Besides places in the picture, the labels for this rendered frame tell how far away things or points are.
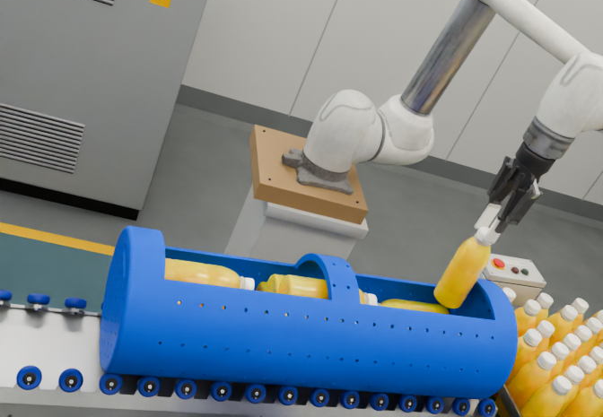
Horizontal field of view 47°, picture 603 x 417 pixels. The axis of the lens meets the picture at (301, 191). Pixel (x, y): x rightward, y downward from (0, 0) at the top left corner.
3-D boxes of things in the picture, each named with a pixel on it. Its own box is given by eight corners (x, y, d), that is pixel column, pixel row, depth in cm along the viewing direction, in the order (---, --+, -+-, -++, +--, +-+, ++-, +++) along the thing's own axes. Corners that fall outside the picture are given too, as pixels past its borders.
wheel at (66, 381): (60, 366, 133) (61, 369, 131) (84, 368, 134) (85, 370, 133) (56, 390, 132) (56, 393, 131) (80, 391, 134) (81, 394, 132)
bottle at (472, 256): (429, 294, 164) (463, 235, 154) (441, 282, 169) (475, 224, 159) (454, 312, 161) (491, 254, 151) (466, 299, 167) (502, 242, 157)
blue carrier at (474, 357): (100, 295, 154) (129, 196, 139) (432, 333, 187) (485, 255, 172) (96, 403, 132) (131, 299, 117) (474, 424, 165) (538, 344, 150)
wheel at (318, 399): (310, 384, 152) (313, 386, 150) (328, 386, 154) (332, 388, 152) (307, 405, 152) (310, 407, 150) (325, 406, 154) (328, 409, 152)
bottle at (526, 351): (490, 372, 189) (526, 325, 180) (511, 391, 186) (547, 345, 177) (477, 381, 184) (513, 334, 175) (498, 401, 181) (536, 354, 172)
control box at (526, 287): (459, 275, 205) (476, 249, 200) (513, 283, 212) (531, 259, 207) (473, 299, 197) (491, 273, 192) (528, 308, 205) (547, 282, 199)
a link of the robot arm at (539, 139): (548, 133, 134) (532, 158, 137) (584, 143, 138) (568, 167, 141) (527, 109, 141) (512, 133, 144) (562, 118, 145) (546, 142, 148)
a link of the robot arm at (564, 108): (553, 137, 133) (599, 145, 139) (600, 66, 125) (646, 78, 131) (521, 107, 141) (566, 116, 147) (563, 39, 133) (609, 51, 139)
